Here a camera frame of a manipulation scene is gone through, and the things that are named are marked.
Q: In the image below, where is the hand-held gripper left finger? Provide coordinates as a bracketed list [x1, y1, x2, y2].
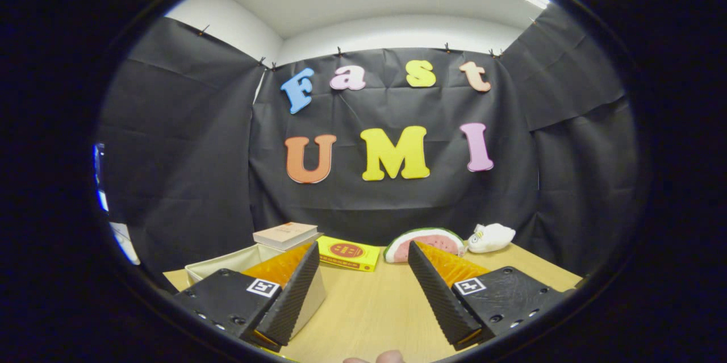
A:
[173, 241, 321, 352]

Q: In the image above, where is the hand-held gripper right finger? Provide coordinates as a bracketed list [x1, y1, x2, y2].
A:
[407, 241, 574, 351]

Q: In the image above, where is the beige storage box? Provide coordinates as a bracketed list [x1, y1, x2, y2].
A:
[185, 243, 327, 341]

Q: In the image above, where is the white paper sheet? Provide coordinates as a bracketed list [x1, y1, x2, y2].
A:
[111, 222, 140, 265]

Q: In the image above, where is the yellow book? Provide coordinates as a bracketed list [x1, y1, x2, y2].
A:
[316, 235, 381, 272]

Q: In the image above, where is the white plush toy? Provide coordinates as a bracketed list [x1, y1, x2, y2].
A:
[467, 223, 516, 254]

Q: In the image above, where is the watermelon plush toy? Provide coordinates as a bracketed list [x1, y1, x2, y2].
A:
[383, 227, 465, 264]

